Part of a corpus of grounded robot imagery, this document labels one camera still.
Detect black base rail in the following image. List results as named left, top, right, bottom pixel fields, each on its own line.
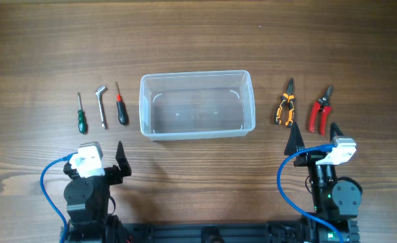
left=124, top=218, right=361, bottom=243

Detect blue cable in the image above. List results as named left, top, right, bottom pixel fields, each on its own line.
left=276, top=144, right=345, bottom=243
left=40, top=152, right=78, bottom=243

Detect green handled screwdriver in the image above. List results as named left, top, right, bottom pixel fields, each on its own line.
left=78, top=92, right=88, bottom=134

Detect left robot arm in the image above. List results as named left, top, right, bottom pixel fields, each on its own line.
left=60, top=142, right=134, bottom=243

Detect left blue cable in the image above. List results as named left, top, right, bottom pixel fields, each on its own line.
left=40, top=152, right=78, bottom=243

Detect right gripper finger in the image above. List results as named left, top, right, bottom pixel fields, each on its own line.
left=284, top=122, right=305, bottom=156
left=329, top=122, right=344, bottom=141

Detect clear plastic container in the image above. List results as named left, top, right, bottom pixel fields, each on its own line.
left=139, top=70, right=256, bottom=141

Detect right blue cable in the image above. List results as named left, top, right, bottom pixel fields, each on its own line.
left=276, top=144, right=345, bottom=243

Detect orange black pliers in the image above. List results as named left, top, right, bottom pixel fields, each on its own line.
left=273, top=78, right=295, bottom=128

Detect silver socket wrench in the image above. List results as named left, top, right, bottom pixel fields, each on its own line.
left=95, top=86, right=107, bottom=130

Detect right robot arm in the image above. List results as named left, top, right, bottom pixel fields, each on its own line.
left=277, top=123, right=363, bottom=242

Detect black red screwdriver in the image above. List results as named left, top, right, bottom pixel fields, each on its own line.
left=115, top=82, right=129, bottom=125

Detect red handled cutters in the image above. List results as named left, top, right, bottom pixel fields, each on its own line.
left=308, top=86, right=333, bottom=136

